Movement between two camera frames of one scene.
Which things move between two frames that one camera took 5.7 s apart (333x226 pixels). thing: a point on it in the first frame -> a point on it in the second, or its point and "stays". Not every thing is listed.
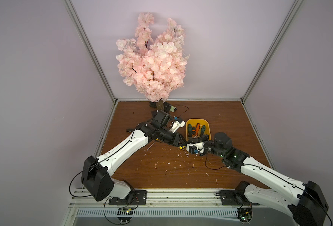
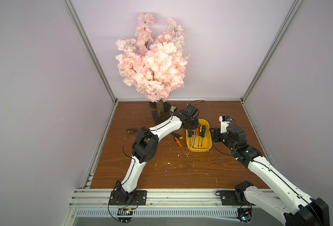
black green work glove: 167,107 stays
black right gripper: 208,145 -> 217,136
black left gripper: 174,139 -> 196,120
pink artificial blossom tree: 155,66 stays
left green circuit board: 124,211 stays
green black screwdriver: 189,130 stays
